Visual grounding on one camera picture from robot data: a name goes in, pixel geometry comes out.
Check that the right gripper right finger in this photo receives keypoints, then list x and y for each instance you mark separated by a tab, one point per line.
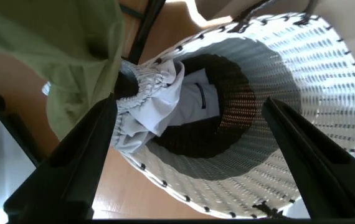
327	174

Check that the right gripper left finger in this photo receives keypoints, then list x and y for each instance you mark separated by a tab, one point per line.
65	180

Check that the pale grey shorts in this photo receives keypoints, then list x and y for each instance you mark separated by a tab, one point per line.
152	102

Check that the green long-sleeved shirt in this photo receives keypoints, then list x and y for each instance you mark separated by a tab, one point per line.
71	40

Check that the white laundry basket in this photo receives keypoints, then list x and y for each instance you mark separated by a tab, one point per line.
320	77

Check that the black clothes rack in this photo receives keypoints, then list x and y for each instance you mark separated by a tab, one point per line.
146	31

